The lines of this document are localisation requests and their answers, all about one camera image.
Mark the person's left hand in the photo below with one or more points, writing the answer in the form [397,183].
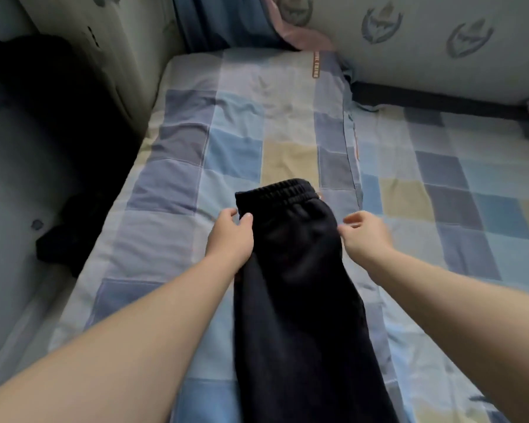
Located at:
[229,242]

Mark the person's right hand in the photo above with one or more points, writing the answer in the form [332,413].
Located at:
[366,238]

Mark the black sweatpants with drawstring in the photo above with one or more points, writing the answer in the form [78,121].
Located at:
[300,330]

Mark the person's right forearm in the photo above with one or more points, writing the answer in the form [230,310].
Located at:
[467,321]

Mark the person's left forearm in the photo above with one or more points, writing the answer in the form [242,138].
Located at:
[106,357]

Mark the bed with plaid sheet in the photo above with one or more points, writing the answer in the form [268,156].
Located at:
[458,189]

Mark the plaid quilt with orange tags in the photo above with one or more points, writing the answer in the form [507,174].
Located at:
[229,127]

